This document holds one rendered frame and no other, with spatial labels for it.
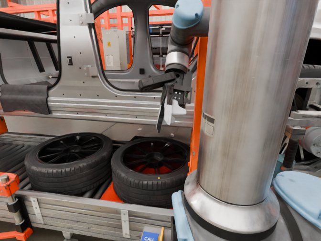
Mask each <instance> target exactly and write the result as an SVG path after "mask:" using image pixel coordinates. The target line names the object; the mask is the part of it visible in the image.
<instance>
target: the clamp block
mask: <svg viewBox="0 0 321 241"><path fill-rule="evenodd" d="M305 132H306V129H305V128H303V127H302V126H291V125H286V128H285V132H284V134H285V135H286V136H287V137H288V138H290V139H294V140H303V138H304V135H305Z"/></svg>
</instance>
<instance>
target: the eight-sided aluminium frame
mask: <svg viewBox="0 0 321 241"><path fill-rule="evenodd" d="M312 87H318V88H321V78H299V80H298V83H297V87H296V89H298V88H312ZM293 171H295V172H301V173H306V174H309V175H313V176H315V177H320V176H321V159H320V160H319V161H317V162H315V163H313V164H311V165H309V166H306V165H294V168H293Z"/></svg>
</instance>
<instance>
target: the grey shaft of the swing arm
mask: <svg viewBox="0 0 321 241"><path fill-rule="evenodd" d="M0 180H1V183H2V184H6V183H8V182H9V181H10V179H9V176H8V175H2V176H1V177H0ZM7 199H8V203H7V204H6V205H7V208H8V210H9V212H11V213H13V215H14V218H15V221H16V222H15V223H14V227H15V229H16V231H17V232H19V233H24V232H25V231H26V230H27V228H31V229H32V224H31V221H30V218H29V215H28V212H27V209H26V206H25V203H24V201H23V198H22V196H16V195H15V194H14V193H13V194H11V196H9V197H7Z"/></svg>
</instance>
